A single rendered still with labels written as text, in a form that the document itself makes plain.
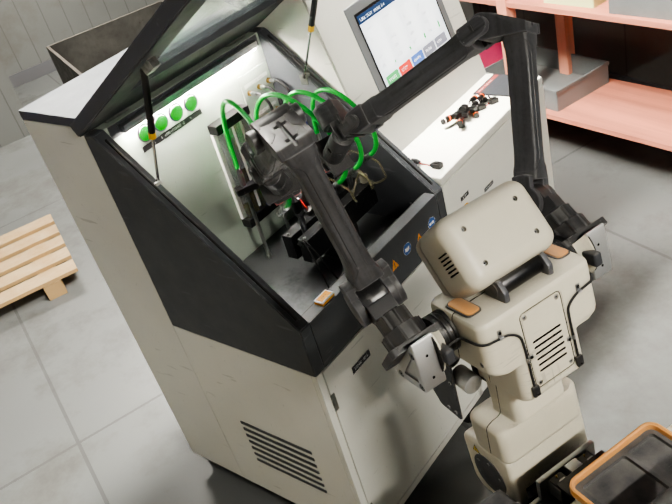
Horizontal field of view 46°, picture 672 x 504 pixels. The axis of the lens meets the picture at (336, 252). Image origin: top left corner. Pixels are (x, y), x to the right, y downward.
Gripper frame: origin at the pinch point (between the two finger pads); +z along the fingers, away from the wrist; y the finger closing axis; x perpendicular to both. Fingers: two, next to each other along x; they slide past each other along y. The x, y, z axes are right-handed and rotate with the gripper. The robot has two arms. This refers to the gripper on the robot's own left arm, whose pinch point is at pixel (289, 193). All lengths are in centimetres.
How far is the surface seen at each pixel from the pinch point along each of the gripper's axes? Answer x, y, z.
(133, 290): -7, 60, 33
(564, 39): -79, -145, 222
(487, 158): 1, -56, 59
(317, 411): 52, 22, 23
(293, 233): 2.1, 7.2, 27.7
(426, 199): 9.6, -31.9, 36.2
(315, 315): 30.9, 8.2, 3.9
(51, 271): -91, 157, 196
